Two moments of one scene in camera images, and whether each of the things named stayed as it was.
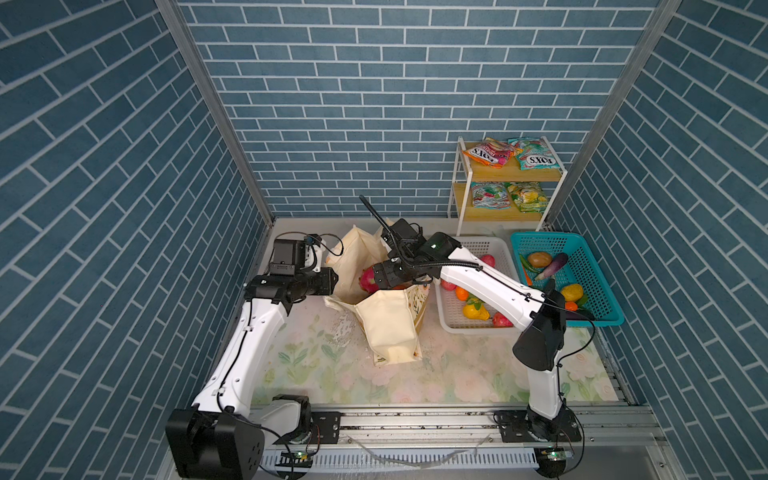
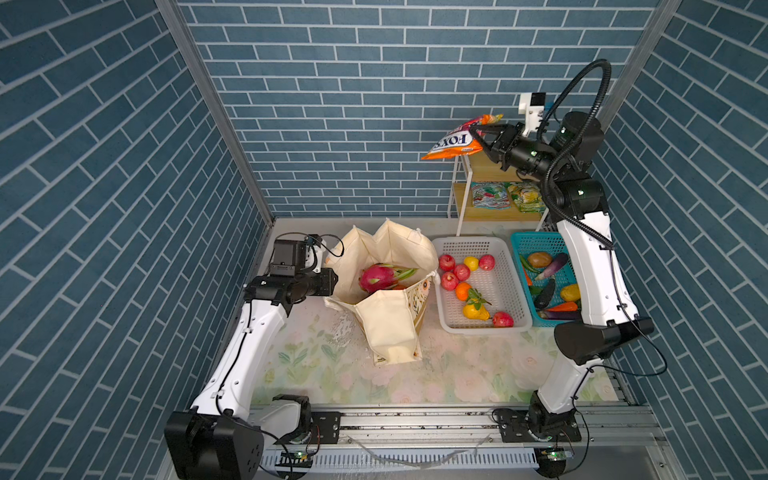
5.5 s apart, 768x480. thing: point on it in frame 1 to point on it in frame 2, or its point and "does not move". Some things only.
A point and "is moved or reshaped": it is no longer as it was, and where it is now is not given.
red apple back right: [489, 259] does not move
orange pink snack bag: [491, 152] is moved or reshaped
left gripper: [327, 282] does not move
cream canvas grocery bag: [391, 316] does not move
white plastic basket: [449, 314] does not move
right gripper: [389, 277] to [508, 141]
